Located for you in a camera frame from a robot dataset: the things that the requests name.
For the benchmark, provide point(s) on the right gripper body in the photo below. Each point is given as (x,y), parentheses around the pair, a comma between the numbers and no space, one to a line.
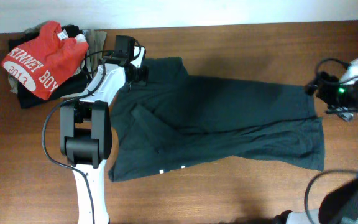
(335,94)

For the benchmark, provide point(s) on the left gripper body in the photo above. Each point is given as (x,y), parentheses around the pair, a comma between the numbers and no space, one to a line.
(140,74)

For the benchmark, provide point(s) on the dark green t-shirt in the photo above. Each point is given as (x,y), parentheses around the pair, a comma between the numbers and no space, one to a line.
(178,120)

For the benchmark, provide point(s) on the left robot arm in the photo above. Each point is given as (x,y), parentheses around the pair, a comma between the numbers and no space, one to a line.
(86,136)

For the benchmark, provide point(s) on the khaki folded garment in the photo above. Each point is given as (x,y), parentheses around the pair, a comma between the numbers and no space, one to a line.
(95,40)

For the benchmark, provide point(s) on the red printed t-shirt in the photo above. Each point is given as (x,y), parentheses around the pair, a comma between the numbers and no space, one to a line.
(45,62)

